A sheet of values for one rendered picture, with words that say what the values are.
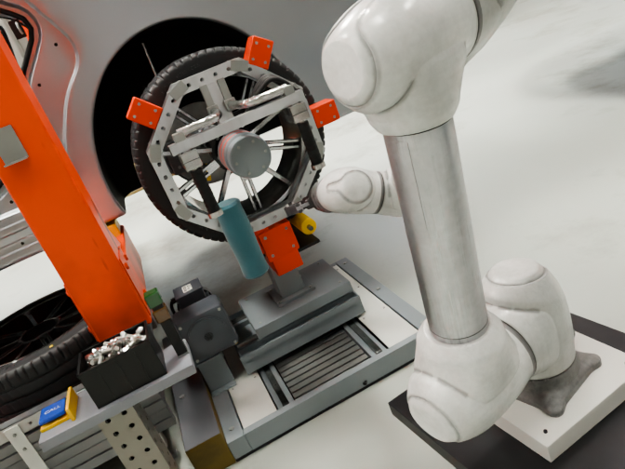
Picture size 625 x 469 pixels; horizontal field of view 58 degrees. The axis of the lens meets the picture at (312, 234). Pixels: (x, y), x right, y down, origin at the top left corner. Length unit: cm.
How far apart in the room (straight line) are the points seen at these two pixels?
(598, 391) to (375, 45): 84
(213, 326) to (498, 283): 112
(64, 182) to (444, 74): 116
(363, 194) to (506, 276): 34
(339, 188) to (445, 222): 43
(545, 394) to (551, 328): 16
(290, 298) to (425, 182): 142
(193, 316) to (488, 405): 119
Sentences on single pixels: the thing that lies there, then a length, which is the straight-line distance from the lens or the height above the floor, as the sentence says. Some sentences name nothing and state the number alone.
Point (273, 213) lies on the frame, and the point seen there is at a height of 61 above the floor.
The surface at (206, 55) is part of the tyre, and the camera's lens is 190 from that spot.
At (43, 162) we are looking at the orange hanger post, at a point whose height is 107.
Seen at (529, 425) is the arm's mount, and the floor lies 34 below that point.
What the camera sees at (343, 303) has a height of 17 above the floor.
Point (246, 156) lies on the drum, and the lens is 170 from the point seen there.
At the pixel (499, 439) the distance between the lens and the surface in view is 125.
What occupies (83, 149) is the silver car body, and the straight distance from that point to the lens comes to 216.
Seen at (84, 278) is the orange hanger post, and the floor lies 73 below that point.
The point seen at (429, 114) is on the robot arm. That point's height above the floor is 101.
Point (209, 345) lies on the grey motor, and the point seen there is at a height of 29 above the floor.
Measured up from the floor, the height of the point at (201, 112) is 97.
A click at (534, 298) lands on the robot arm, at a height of 59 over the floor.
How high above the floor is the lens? 119
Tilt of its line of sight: 21 degrees down
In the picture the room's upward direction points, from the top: 22 degrees counter-clockwise
